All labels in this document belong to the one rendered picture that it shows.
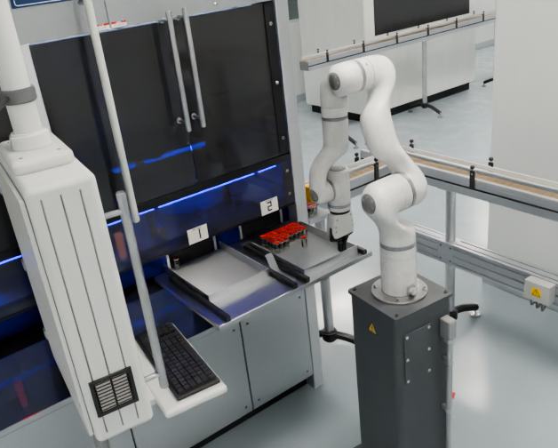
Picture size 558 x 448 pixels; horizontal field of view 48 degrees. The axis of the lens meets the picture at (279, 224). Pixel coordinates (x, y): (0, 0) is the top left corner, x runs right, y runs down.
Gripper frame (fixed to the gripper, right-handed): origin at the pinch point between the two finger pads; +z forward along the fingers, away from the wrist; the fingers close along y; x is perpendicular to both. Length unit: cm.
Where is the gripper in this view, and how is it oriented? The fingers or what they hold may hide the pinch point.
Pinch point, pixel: (341, 246)
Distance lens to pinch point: 236.5
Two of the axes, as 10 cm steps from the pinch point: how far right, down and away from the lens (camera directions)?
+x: 6.1, 2.8, -7.4
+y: -7.9, 3.3, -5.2
